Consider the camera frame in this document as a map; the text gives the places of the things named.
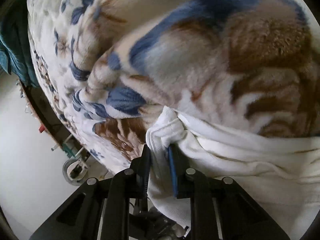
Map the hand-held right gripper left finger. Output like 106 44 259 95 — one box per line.
29 144 151 240

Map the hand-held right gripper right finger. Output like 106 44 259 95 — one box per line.
168 145 290 240

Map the white towel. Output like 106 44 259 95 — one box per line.
146 106 320 228

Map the grey caster wheel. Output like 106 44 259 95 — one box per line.
62 159 89 186

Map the floral fleece blanket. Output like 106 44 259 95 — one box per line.
26 0 320 177

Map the teal cloth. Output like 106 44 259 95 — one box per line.
0 12 39 88

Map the green metal frame part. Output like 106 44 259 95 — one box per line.
51 133 86 159

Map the dark bed frame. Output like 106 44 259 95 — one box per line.
17 80 88 155

